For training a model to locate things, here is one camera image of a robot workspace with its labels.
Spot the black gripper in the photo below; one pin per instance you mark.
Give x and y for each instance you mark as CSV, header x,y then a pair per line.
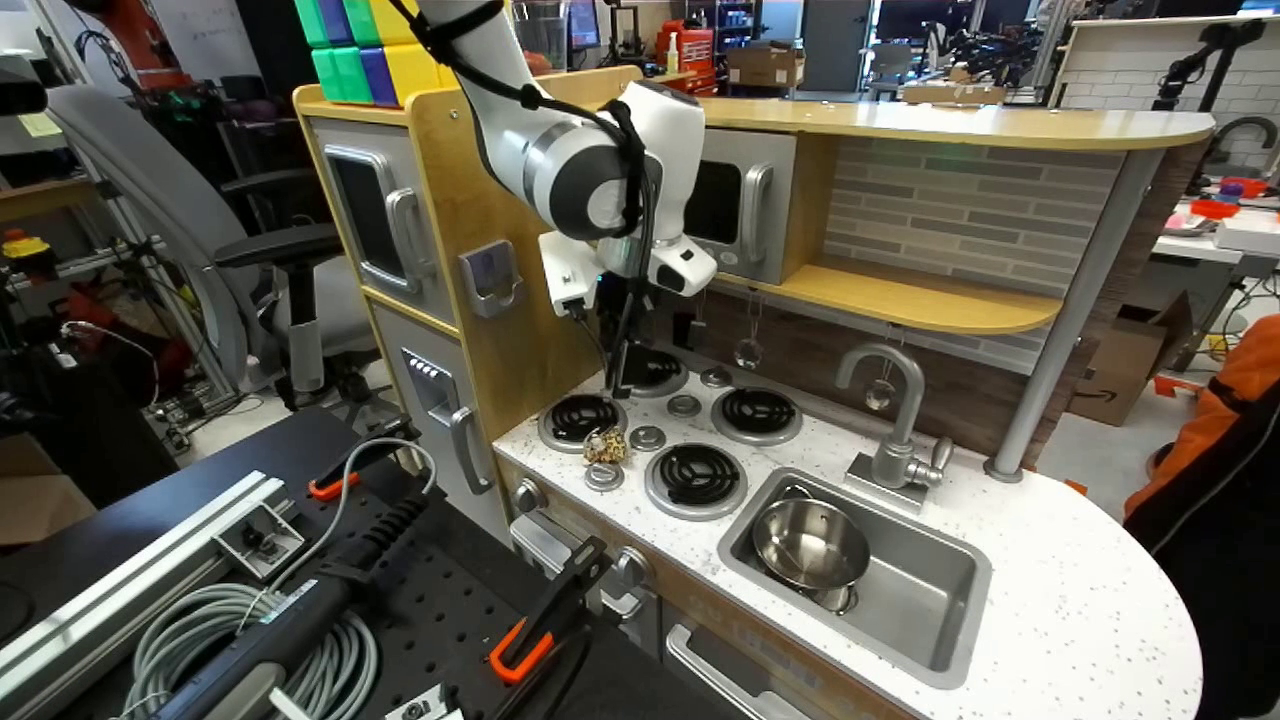
x,y
623,323

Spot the small tan doll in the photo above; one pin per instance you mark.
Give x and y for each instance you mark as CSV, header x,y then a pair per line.
x,y
605,445

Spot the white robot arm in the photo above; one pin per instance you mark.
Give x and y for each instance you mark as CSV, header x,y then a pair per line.
x,y
609,185

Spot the steel pot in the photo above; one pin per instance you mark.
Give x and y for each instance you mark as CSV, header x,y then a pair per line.
x,y
809,543

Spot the grey toy sink basin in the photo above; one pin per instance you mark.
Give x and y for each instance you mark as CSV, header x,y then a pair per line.
x,y
896,589

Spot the black burner back left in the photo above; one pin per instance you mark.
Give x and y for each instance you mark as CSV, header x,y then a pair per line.
x,y
649,372

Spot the black burner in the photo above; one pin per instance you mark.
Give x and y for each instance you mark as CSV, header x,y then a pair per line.
x,y
573,419
695,480
758,419
649,372

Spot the black burner front left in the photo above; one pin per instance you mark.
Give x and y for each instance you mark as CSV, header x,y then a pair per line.
x,y
573,419

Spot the toy microwave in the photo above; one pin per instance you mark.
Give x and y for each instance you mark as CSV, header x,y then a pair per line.
x,y
742,201

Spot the black burner back right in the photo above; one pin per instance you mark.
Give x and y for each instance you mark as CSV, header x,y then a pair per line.
x,y
758,419

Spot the black burner front right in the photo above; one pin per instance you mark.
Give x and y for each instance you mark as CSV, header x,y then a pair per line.
x,y
695,480

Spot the toy kitchen unit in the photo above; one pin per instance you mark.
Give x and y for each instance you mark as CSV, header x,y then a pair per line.
x,y
973,241

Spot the toy oven door upper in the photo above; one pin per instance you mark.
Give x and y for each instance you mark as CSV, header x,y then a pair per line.
x,y
377,215

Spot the grey toy faucet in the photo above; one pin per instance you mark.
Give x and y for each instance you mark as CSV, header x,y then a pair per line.
x,y
894,467

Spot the blue block right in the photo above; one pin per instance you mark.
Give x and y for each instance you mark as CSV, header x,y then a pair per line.
x,y
377,77

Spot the blue block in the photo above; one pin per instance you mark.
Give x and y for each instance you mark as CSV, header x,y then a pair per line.
x,y
320,20
377,77

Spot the green block left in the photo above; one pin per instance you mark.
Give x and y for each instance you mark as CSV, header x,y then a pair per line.
x,y
340,74

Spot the green block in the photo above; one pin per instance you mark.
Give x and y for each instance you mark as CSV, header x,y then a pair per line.
x,y
340,74
361,20

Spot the grey office chair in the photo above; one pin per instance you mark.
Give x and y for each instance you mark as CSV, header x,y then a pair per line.
x,y
278,292

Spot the green block top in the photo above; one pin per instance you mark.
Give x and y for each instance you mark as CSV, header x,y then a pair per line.
x,y
361,20

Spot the blue block top left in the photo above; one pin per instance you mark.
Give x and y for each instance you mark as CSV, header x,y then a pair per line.
x,y
320,20

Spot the cardboard box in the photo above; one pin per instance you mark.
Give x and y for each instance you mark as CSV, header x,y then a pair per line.
x,y
1125,359

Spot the black clamp orange handle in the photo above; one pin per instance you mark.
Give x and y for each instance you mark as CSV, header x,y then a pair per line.
x,y
531,642

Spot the aluminium extrusion rail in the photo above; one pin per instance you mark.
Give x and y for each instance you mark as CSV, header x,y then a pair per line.
x,y
90,633

